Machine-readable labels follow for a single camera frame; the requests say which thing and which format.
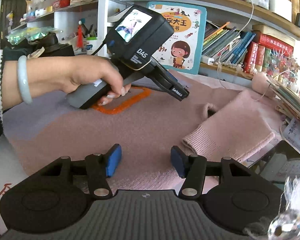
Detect pink plush toy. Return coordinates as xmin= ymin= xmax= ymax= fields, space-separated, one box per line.
xmin=251 ymin=72 xmax=275 ymax=98

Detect stack of picture books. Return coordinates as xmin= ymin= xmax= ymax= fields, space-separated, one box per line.
xmin=268 ymin=81 xmax=300 ymax=120

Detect children's sound book, teal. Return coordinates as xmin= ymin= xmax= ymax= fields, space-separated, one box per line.
xmin=147 ymin=1 xmax=207 ymax=75

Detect black smartphone on stand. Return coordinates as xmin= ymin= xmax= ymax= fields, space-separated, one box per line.
xmin=249 ymin=140 xmax=300 ymax=190

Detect red tassel ornament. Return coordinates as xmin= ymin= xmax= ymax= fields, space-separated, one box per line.
xmin=77 ymin=21 xmax=83 ymax=48

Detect pale jade bangle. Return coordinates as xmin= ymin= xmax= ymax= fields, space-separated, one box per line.
xmin=17 ymin=55 xmax=32 ymax=105

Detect pink and lilac sweater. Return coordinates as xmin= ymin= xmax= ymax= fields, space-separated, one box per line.
xmin=4 ymin=75 xmax=280 ymax=190

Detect white wooden bookshelf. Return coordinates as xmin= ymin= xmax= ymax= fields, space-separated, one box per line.
xmin=5 ymin=0 xmax=300 ymax=81

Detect person's left forearm, dark sleeve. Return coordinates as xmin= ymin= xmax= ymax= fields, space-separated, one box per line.
xmin=0 ymin=48 xmax=38 ymax=151

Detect person's left hand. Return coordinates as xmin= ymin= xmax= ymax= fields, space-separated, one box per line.
xmin=27 ymin=55 xmax=131 ymax=105

